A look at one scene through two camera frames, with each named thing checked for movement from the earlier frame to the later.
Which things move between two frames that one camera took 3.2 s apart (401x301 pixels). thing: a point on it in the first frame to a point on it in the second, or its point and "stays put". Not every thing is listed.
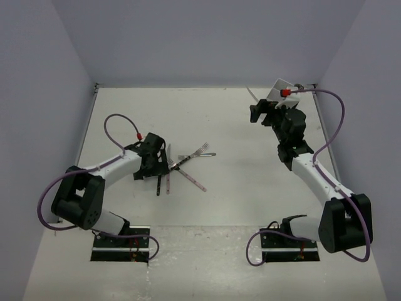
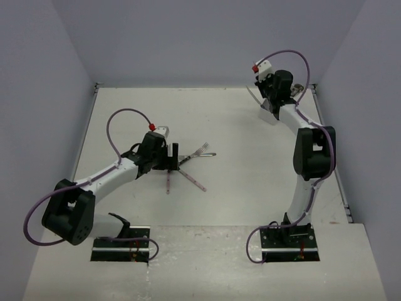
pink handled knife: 168,173 stays put
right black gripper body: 274,118 to 265,87
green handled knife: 252,93 stays put
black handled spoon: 299,86 stays put
